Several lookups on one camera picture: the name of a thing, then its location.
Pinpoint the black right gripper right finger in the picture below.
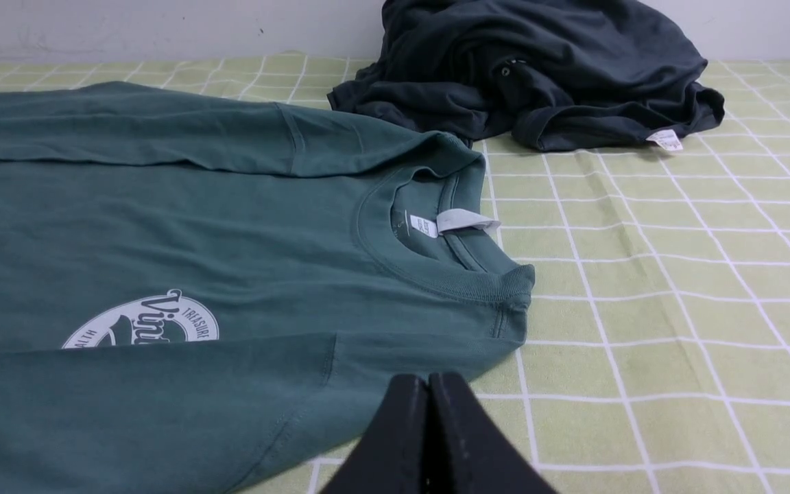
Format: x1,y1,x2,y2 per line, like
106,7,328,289
427,373,555,493

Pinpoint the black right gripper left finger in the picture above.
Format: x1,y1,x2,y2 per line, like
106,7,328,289
322,375,429,493

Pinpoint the green long-sleeved shirt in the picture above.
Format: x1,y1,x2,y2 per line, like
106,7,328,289
0,82,536,493

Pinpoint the green checkered tablecloth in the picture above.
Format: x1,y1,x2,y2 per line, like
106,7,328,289
0,53,790,493

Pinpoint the dark grey crumpled garment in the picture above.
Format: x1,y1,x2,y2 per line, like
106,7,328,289
327,1,725,152

